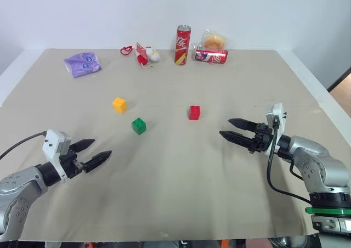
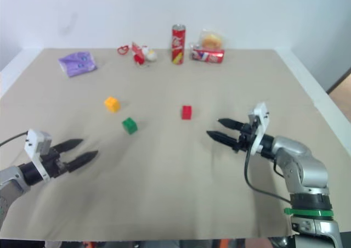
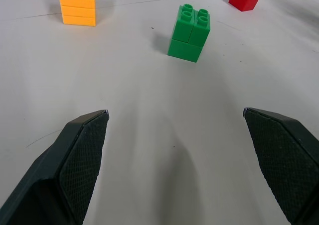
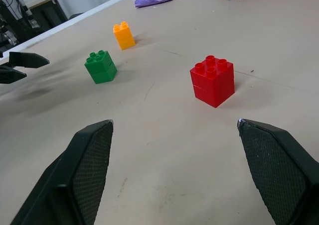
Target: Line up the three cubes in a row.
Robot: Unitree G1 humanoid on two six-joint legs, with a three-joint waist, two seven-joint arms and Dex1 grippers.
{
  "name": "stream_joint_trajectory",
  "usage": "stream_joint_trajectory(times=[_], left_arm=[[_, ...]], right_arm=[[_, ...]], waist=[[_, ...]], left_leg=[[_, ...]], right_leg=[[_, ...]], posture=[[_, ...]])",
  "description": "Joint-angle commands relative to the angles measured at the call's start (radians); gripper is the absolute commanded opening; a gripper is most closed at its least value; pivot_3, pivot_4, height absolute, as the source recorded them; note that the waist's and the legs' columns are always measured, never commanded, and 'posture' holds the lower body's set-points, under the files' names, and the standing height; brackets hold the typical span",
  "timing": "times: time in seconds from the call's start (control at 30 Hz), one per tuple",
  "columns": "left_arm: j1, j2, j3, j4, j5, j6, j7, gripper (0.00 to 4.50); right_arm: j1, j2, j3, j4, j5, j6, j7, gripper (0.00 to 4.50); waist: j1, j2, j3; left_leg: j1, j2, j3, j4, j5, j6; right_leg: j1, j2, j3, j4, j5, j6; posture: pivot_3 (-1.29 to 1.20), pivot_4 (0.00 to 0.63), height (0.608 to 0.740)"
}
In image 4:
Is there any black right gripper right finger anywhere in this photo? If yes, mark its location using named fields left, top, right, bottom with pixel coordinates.
left=237, top=118, right=319, bottom=225

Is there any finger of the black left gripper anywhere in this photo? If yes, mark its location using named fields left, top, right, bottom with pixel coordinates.
left=0, top=65, right=27, bottom=85
left=8, top=51, right=50, bottom=69

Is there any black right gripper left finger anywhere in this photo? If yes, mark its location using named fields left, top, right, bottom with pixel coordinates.
left=9, top=119, right=114, bottom=225

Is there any black equipment stand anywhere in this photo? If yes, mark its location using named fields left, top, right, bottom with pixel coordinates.
left=0, top=0, right=42, bottom=52

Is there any dark cabinet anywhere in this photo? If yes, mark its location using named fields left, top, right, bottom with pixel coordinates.
left=26, top=0, right=68, bottom=33

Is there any green toy brick block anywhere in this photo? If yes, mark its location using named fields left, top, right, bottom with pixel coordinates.
left=84, top=50, right=118, bottom=85

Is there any yellow toy brick block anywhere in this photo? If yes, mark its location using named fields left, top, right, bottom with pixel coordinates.
left=112, top=21, right=137, bottom=51

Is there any red toy brick block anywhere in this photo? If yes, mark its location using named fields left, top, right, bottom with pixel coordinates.
left=189, top=55, right=236, bottom=109

